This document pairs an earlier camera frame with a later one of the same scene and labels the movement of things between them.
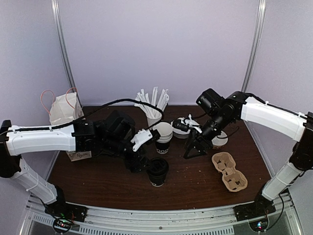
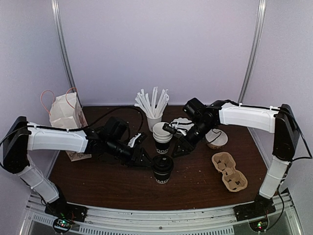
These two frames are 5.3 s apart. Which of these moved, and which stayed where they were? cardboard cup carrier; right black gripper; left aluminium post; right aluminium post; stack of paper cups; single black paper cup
Moved: single black paper cup; right black gripper
Stayed: left aluminium post; right aluminium post; stack of paper cups; cardboard cup carrier
